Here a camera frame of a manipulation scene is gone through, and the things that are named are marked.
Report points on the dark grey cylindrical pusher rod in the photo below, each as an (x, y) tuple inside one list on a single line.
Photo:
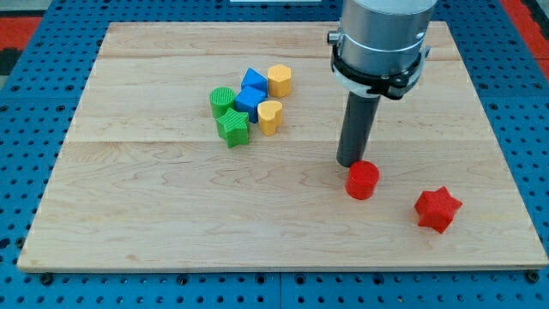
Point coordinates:
[(356, 127)]

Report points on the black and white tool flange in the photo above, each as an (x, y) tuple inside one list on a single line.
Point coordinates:
[(393, 87)]

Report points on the yellow heart block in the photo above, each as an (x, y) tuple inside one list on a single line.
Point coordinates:
[(270, 116)]

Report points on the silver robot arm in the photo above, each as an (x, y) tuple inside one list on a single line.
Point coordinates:
[(377, 51)]

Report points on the red cylinder block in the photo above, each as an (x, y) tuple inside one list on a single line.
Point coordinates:
[(362, 180)]

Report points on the yellow hexagon block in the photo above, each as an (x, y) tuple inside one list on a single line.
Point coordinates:
[(279, 81)]

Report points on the blue cube block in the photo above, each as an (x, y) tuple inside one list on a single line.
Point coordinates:
[(248, 101)]

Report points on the blue triangle block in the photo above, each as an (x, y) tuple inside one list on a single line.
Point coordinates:
[(254, 79)]

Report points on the red star block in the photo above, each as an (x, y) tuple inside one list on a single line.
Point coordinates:
[(437, 209)]

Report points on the green star block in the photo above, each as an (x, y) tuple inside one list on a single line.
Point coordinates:
[(233, 127)]

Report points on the green cylinder block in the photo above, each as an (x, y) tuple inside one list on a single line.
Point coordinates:
[(221, 99)]

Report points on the wooden board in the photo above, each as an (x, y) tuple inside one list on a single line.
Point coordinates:
[(144, 184)]

